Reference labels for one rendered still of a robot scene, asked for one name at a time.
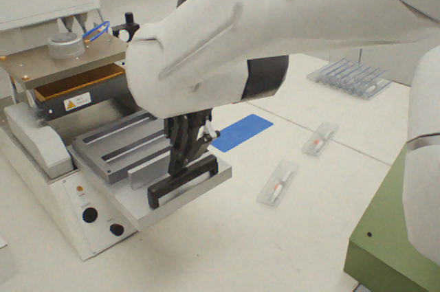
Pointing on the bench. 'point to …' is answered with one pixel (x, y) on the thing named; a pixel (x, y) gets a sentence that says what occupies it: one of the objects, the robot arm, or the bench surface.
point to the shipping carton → (6, 262)
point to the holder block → (123, 145)
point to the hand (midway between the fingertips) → (178, 161)
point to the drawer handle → (186, 174)
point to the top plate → (64, 57)
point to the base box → (47, 196)
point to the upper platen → (76, 82)
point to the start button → (90, 215)
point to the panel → (113, 215)
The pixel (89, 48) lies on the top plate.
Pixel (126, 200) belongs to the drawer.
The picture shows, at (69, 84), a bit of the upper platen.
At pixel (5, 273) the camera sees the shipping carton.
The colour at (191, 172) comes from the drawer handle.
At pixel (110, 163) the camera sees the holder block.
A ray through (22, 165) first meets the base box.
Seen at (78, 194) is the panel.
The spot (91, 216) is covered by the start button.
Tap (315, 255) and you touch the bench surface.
